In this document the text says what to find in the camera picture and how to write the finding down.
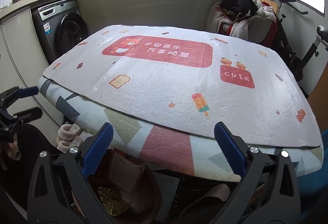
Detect gold foil snack wrapper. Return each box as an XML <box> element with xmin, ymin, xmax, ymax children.
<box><xmin>98</xmin><ymin>187</ymin><xmax>130</xmax><ymax>216</ymax></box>

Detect person's left hand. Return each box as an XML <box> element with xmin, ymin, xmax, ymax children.
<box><xmin>7</xmin><ymin>134</ymin><xmax>21</xmax><ymax>161</ymax></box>

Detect white cabinet with countertop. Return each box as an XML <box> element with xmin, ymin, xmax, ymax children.
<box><xmin>1</xmin><ymin>0</ymin><xmax>63</xmax><ymax>145</ymax></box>

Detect pink fluffy slippers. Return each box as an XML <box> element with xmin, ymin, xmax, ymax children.
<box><xmin>56</xmin><ymin>123</ymin><xmax>83</xmax><ymax>153</ymax></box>

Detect dark grey washing machine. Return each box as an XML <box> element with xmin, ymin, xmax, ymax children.
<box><xmin>32</xmin><ymin>0</ymin><xmax>89</xmax><ymax>64</ymax></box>

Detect white cartoon print blanket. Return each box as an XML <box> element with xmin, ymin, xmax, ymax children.
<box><xmin>43</xmin><ymin>25</ymin><xmax>321</xmax><ymax>147</ymax></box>

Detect black exercise bike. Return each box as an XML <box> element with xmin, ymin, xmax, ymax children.
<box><xmin>263</xmin><ymin>0</ymin><xmax>328</xmax><ymax>81</ymax></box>

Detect white chair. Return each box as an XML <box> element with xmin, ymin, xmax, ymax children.
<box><xmin>205</xmin><ymin>2</ymin><xmax>276</xmax><ymax>45</ymax></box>

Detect pile of clothes on chair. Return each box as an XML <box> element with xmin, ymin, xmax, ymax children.
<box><xmin>213</xmin><ymin>0</ymin><xmax>278</xmax><ymax>41</ymax></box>

